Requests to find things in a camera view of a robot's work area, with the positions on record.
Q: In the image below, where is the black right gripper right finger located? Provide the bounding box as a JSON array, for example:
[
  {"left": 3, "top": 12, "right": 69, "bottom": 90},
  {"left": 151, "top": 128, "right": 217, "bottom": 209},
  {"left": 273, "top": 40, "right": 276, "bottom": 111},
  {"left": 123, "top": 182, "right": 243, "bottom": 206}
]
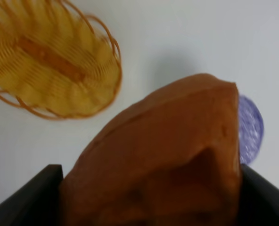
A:
[{"left": 235, "top": 164, "right": 279, "bottom": 226}]

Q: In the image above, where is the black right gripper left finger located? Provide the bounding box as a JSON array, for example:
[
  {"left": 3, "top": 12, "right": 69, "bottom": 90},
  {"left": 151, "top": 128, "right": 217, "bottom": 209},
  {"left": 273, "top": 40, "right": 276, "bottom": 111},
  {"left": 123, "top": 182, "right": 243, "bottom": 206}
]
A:
[{"left": 0, "top": 164, "right": 63, "bottom": 226}]

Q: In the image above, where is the orange woven wicker basket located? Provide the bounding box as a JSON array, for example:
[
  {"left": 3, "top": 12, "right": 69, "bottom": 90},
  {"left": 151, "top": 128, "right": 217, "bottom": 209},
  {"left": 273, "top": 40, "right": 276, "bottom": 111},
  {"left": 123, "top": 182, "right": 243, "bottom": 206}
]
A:
[{"left": 0, "top": 0, "right": 122, "bottom": 120}]

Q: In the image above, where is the orange waffle slice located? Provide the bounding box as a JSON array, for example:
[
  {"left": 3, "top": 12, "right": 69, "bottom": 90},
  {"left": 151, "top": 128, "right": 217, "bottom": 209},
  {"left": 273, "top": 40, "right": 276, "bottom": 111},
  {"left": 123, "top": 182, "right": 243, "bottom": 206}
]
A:
[{"left": 59, "top": 74, "right": 242, "bottom": 226}]

